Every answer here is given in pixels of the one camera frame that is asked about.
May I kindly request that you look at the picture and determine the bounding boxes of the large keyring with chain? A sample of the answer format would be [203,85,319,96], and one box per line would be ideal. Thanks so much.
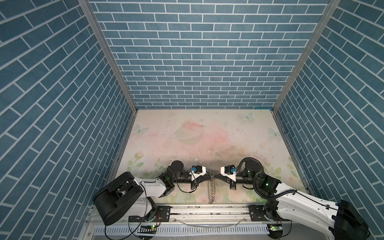
[208,171,216,204]

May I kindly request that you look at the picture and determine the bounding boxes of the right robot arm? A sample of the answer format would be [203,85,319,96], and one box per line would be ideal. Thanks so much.
[215,157,371,240]

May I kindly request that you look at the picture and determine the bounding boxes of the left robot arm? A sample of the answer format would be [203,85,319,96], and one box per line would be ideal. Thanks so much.
[93,161,212,226]

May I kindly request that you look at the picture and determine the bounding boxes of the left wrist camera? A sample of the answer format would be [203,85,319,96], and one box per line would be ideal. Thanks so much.
[190,165,207,177]

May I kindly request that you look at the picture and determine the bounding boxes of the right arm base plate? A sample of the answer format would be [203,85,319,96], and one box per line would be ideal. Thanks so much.
[247,201,289,222]

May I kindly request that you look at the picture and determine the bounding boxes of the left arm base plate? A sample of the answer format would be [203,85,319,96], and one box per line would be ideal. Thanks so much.
[129,206,171,223]

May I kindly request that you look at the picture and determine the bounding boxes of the white cable duct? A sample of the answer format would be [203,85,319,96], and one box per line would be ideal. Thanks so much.
[93,224,270,238]

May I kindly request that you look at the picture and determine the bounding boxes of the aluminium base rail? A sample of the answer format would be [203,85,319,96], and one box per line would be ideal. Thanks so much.
[85,203,334,226]

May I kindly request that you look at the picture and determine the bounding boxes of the right corner aluminium post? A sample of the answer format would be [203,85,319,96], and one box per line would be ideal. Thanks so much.
[272,0,341,115]

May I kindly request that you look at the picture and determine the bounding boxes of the corner aluminium post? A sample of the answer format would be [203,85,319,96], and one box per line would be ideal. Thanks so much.
[272,0,341,115]
[78,0,138,115]

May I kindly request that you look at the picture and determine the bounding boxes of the left corner aluminium post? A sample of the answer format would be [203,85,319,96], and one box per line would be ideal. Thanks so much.
[78,0,138,115]

